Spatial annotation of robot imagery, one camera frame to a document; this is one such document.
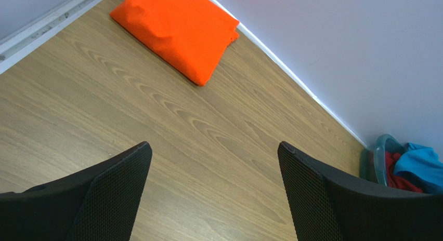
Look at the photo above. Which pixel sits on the blue t shirt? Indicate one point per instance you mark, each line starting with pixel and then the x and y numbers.
pixel 420 165

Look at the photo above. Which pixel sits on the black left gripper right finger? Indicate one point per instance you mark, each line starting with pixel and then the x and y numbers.
pixel 329 204

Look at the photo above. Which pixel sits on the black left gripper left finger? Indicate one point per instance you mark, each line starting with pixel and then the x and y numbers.
pixel 96 203

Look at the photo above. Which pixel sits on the translucent teal plastic bin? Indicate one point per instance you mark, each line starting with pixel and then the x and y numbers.
pixel 373 159

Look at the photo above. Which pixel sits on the aluminium left side rail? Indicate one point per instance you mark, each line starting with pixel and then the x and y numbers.
pixel 27 24

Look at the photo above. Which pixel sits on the folded orange t shirt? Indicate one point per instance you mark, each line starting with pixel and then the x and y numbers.
pixel 190 35

